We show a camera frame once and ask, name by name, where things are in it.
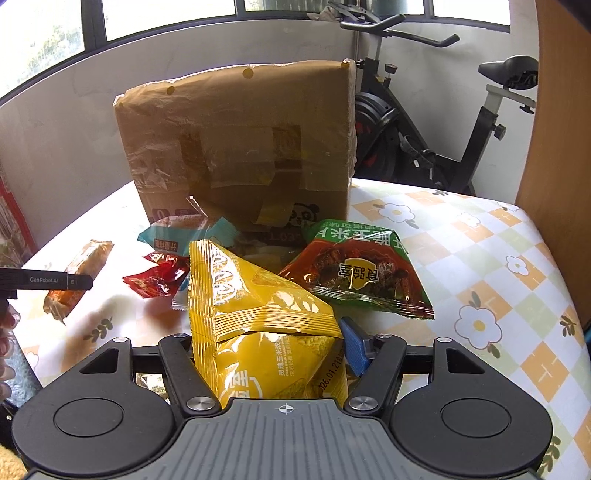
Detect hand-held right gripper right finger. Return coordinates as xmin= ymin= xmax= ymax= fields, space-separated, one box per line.
xmin=339 ymin=316 xmax=488 ymax=412

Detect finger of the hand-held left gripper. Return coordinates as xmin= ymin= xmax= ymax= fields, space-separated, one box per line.
xmin=0 ymin=269 xmax=95 ymax=300

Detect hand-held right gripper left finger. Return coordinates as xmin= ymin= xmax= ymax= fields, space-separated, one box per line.
xmin=78 ymin=335 xmax=221 ymax=413

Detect orange-brown snack packet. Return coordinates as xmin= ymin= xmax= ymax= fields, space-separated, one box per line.
xmin=43 ymin=239 xmax=115 ymax=326

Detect green and red snack bag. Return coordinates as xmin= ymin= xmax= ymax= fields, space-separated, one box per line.
xmin=278 ymin=218 xmax=435 ymax=320

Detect yellow chip bag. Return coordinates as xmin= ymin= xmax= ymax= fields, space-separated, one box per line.
xmin=188 ymin=239 xmax=349 ymax=411

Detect light blue snack packet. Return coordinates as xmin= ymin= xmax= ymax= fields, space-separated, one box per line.
xmin=137 ymin=215 xmax=247 ymax=294

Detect taped brown cardboard box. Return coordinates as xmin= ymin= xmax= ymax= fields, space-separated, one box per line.
xmin=113 ymin=58 xmax=360 ymax=259

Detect person's left hand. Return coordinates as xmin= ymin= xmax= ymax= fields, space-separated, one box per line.
xmin=0 ymin=300 xmax=22 ymax=398

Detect gold foil wrapper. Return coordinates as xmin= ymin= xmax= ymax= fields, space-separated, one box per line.
xmin=136 ymin=373 xmax=169 ymax=398

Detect red printed box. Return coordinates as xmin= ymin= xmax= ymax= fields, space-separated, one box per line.
xmin=0 ymin=173 xmax=35 ymax=273

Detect small red snack packet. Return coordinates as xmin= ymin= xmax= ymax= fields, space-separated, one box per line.
xmin=122 ymin=253 xmax=191 ymax=300

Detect floral checked tablecloth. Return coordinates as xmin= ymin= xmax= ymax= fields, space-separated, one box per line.
xmin=14 ymin=178 xmax=591 ymax=480

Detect black exercise bike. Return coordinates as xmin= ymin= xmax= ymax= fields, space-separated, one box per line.
xmin=328 ymin=0 xmax=540 ymax=197

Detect dark framed window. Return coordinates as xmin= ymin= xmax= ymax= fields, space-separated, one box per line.
xmin=0 ymin=0 xmax=513 ymax=100

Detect wooden panel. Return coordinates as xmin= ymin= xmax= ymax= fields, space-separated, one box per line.
xmin=515 ymin=0 xmax=591 ymax=222

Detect beige rag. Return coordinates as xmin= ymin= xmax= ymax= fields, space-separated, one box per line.
xmin=307 ymin=0 xmax=352 ymax=21

